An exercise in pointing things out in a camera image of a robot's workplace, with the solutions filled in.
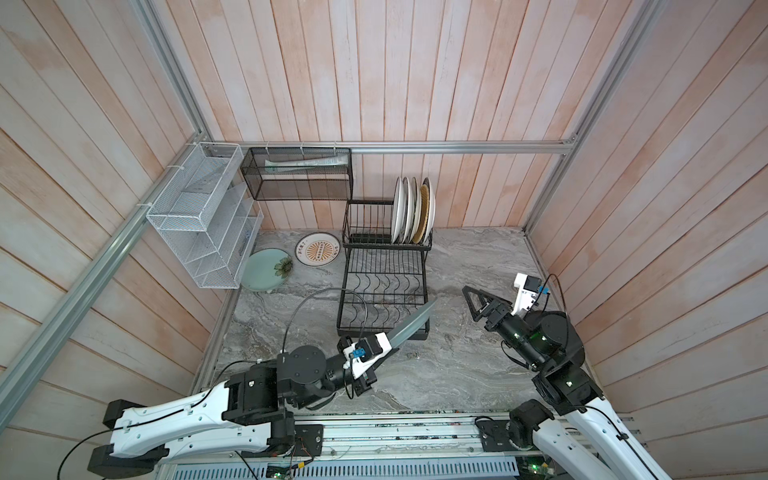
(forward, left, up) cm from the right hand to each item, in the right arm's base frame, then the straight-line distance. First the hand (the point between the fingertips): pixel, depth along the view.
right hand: (470, 292), depth 67 cm
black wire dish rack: (+21, +20, -29) cm, 41 cm away
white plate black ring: (+21, +17, +6) cm, 27 cm away
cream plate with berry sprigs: (+21, +12, +6) cm, 25 cm away
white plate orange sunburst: (+37, +47, -28) cm, 66 cm away
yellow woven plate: (+23, +9, +3) cm, 25 cm away
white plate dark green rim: (+25, +7, +4) cm, 26 cm away
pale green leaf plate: (+28, +65, -30) cm, 77 cm away
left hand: (-15, +18, +2) cm, 24 cm away
